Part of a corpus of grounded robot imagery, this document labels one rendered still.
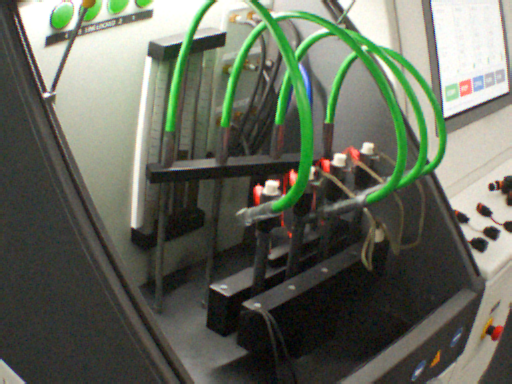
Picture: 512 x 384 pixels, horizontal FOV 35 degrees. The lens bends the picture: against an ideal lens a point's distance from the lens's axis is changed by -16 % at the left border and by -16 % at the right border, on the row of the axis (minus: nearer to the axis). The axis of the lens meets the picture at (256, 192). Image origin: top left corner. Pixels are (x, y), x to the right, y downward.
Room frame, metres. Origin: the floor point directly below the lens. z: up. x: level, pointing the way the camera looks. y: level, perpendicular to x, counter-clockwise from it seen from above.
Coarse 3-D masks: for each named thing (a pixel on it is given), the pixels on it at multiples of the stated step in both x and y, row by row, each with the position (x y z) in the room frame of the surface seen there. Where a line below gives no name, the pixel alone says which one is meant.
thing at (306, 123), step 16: (208, 0) 1.22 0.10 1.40; (240, 0) 1.15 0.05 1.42; (256, 0) 1.12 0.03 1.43; (272, 16) 1.08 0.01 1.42; (192, 32) 1.27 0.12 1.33; (272, 32) 1.06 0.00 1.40; (288, 48) 1.04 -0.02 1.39; (176, 64) 1.29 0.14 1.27; (288, 64) 1.02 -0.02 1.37; (176, 80) 1.29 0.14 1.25; (176, 96) 1.29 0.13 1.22; (304, 96) 1.00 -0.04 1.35; (176, 112) 1.30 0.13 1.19; (304, 112) 0.99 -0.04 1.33; (304, 128) 0.98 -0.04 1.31; (304, 144) 0.98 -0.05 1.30; (304, 160) 0.97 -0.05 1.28; (304, 176) 0.97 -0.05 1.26; (288, 192) 0.99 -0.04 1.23; (272, 208) 1.02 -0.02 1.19; (288, 208) 1.00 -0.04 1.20
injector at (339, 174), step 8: (336, 168) 1.29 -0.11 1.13; (336, 176) 1.29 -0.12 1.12; (344, 176) 1.30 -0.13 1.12; (328, 184) 1.30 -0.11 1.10; (344, 184) 1.30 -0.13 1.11; (328, 192) 1.30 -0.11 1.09; (336, 192) 1.29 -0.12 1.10; (328, 200) 1.30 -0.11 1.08; (336, 200) 1.29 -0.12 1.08; (328, 224) 1.30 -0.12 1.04; (328, 232) 1.30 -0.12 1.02; (320, 240) 1.30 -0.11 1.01; (328, 240) 1.30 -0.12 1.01; (320, 248) 1.30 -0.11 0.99; (328, 248) 1.30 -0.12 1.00; (320, 256) 1.30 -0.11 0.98; (328, 256) 1.30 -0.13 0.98
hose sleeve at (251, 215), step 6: (264, 204) 1.03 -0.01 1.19; (270, 204) 1.02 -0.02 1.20; (246, 210) 1.07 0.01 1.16; (252, 210) 1.05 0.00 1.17; (258, 210) 1.04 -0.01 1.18; (264, 210) 1.03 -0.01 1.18; (270, 210) 1.02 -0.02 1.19; (246, 216) 1.06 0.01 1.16; (252, 216) 1.05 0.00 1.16; (258, 216) 1.04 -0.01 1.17; (264, 216) 1.03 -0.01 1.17; (270, 216) 1.02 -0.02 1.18; (246, 222) 1.07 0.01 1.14; (252, 222) 1.06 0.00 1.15
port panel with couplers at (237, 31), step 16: (272, 0) 1.59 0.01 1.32; (224, 16) 1.49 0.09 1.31; (240, 16) 1.49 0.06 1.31; (256, 16) 1.52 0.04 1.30; (240, 32) 1.53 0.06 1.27; (224, 48) 1.50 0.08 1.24; (240, 48) 1.53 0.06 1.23; (256, 48) 1.57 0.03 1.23; (224, 64) 1.50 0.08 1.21; (256, 64) 1.57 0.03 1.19; (272, 64) 1.56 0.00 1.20; (224, 80) 1.51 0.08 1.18; (240, 80) 1.54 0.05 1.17; (224, 96) 1.51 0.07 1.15; (240, 96) 1.55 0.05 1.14; (256, 96) 1.58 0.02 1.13; (240, 112) 1.55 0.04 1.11; (208, 128) 1.49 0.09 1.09; (256, 128) 1.59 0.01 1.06; (208, 144) 1.49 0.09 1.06
